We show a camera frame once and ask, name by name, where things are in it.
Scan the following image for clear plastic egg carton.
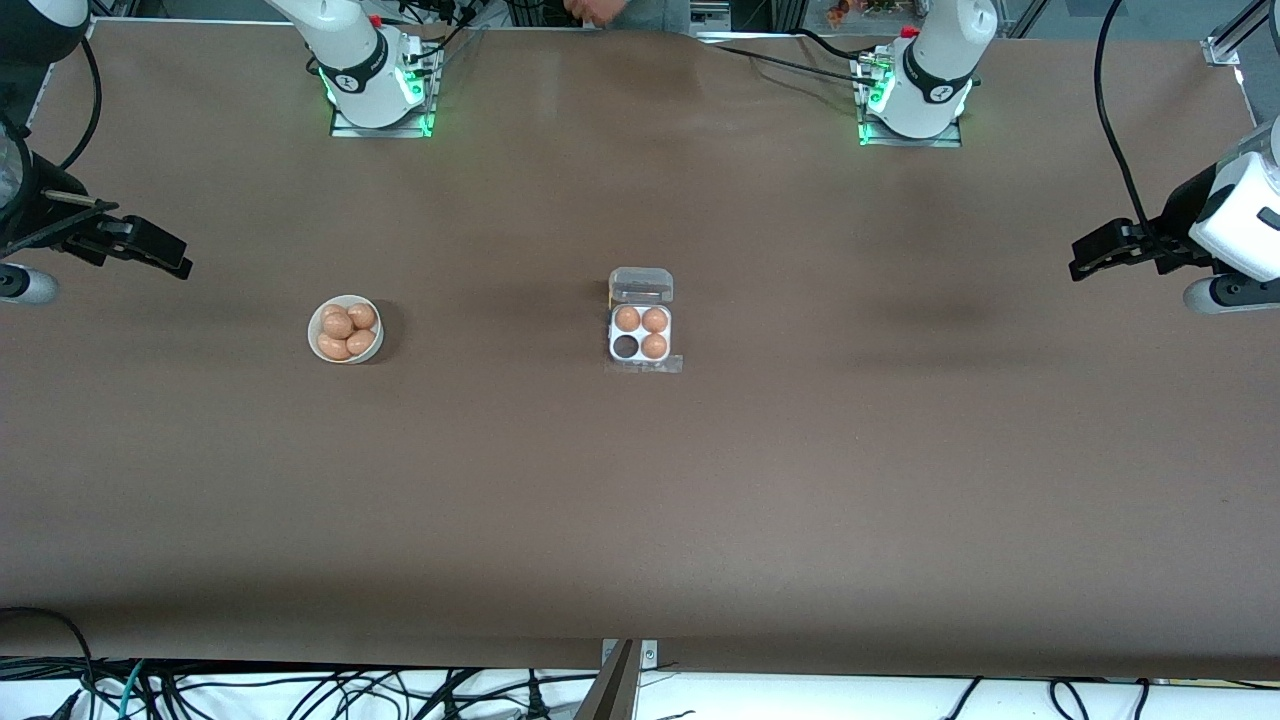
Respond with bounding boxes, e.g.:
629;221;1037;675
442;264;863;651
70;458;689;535
607;266;684;375

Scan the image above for white round bowl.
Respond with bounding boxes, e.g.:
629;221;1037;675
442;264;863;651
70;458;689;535
307;294;385;365

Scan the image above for person in grey clothes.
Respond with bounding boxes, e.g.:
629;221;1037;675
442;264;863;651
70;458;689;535
598;0;693;34

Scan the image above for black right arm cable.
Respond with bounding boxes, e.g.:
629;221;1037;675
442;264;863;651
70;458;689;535
58;38;103;171

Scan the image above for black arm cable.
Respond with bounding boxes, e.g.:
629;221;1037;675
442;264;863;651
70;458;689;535
58;38;103;171
1094;0;1167;246

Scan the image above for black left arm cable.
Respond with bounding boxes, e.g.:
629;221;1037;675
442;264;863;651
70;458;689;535
1094;0;1167;246

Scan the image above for aluminium frame profile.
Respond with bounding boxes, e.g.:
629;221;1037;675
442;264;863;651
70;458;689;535
1203;0;1280;69

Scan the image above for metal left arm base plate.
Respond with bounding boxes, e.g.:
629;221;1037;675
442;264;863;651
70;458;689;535
855;50;964;149

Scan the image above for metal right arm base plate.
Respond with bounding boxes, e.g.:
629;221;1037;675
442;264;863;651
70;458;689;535
330;38;438;139

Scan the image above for black base power cable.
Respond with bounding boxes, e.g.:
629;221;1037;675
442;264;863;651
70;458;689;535
712;44;873;85
795;28;886;63

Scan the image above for black base cable bundle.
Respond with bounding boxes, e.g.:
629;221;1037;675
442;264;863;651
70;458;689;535
395;0;491;63

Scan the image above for black looped floor cable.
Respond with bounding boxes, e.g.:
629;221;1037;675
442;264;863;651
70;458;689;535
0;605;99;720

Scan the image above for teal cable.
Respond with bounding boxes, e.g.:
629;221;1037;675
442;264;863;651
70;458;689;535
116;660;149;720

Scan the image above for tangled black floor cables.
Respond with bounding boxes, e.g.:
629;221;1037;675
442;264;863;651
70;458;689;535
150;668;601;720

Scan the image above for metal table bracket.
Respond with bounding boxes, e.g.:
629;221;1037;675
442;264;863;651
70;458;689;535
575;638;661;720

